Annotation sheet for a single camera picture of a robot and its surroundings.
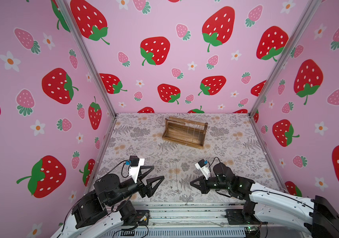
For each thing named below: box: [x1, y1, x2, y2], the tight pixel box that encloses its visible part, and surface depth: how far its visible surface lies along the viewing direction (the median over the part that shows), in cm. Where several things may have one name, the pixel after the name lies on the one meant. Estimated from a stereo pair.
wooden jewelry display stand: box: [162, 116, 209, 150], surface depth 109 cm
